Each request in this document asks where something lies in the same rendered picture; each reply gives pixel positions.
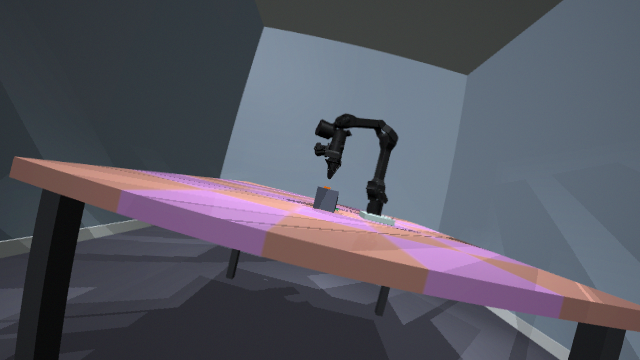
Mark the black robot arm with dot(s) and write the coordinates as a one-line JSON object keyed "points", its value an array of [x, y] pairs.
{"points": [[387, 141]]}

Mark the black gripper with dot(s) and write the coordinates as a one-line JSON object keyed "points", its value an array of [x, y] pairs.
{"points": [[335, 154]]}

